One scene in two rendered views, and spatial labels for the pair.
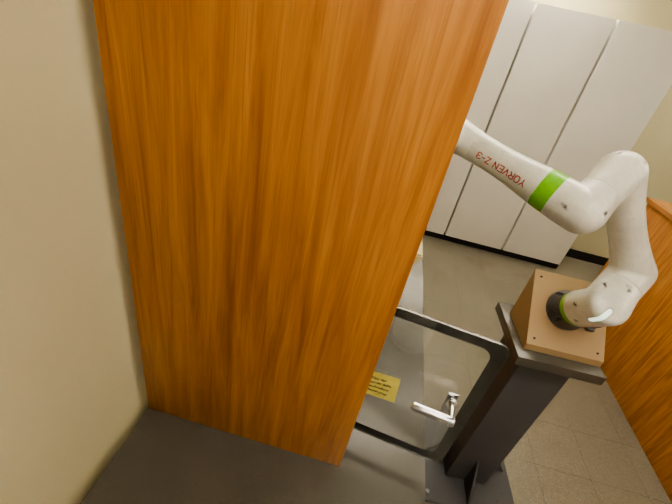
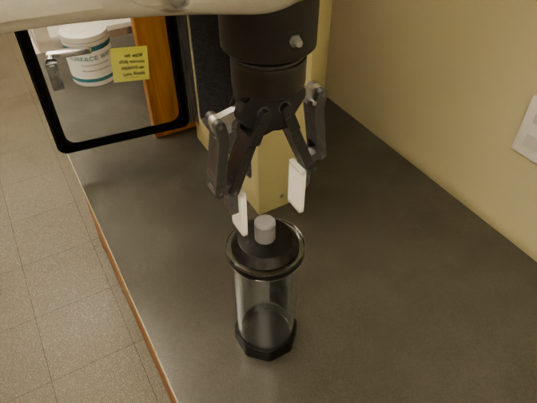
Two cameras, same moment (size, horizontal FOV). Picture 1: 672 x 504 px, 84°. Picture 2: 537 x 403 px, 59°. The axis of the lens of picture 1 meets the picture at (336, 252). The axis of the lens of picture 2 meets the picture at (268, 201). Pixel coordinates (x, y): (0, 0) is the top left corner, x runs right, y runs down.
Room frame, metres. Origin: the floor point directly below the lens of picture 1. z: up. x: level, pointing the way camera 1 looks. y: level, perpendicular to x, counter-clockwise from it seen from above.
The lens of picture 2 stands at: (1.50, -0.45, 1.65)
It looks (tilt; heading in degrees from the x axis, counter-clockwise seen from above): 43 degrees down; 146
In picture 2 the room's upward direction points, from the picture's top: straight up
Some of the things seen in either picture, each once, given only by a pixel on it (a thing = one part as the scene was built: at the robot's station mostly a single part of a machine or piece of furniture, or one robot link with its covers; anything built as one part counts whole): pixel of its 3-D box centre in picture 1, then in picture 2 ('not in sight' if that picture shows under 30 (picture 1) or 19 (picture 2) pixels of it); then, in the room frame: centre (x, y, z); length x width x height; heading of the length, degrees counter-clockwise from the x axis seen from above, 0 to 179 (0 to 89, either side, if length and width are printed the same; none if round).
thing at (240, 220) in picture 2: not in sight; (239, 208); (1.13, -0.24, 1.25); 0.03 x 0.01 x 0.07; 175
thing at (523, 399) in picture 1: (496, 411); not in sight; (1.16, -0.88, 0.45); 0.48 x 0.48 x 0.90; 88
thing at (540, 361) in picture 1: (545, 339); not in sight; (1.16, -0.88, 0.92); 0.32 x 0.32 x 0.04; 88
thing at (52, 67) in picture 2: not in sight; (54, 76); (0.54, -0.31, 1.18); 0.02 x 0.02 x 0.06; 78
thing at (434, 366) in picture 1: (401, 386); (108, 59); (0.55, -0.20, 1.19); 0.30 x 0.01 x 0.40; 78
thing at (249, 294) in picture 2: not in sight; (265, 291); (1.13, -0.21, 1.06); 0.11 x 0.11 x 0.21
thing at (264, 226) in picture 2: not in sight; (264, 238); (1.14, -0.21, 1.18); 0.09 x 0.09 x 0.07
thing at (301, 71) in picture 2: not in sight; (268, 89); (1.14, -0.20, 1.40); 0.08 x 0.07 x 0.09; 85
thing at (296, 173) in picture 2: not in sight; (296, 185); (1.14, -0.16, 1.25); 0.03 x 0.01 x 0.07; 175
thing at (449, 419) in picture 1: (434, 407); not in sight; (0.51, -0.27, 1.20); 0.10 x 0.05 x 0.03; 78
